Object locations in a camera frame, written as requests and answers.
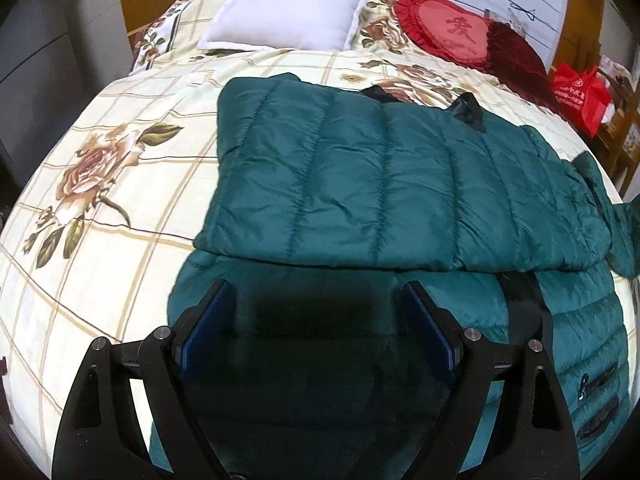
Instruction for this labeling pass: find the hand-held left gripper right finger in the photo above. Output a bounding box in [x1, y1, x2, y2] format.
[403, 280, 581, 480]

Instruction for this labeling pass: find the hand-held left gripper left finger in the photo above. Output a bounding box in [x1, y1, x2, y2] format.
[52, 279, 235, 480]

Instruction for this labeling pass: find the green quilted down jacket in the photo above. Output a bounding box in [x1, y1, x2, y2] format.
[149, 73, 640, 480]

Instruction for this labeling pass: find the floral checked bed quilt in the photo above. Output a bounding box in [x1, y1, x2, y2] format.
[0, 0, 640, 480]

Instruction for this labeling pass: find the dark red velvet cushion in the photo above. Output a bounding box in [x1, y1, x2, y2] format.
[477, 17, 568, 121]

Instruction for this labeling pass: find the red shopping bag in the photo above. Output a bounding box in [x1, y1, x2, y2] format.
[550, 62, 612, 138]

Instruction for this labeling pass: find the wooden chair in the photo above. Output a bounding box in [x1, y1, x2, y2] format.
[585, 55, 640, 196]

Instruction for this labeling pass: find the red heart-shaped cushion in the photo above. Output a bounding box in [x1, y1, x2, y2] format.
[391, 0, 508, 72]

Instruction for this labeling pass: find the white square pillow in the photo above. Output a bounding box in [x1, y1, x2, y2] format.
[197, 0, 379, 52]

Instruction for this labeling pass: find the grey wardrobe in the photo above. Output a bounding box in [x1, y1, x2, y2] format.
[0, 0, 132, 111]

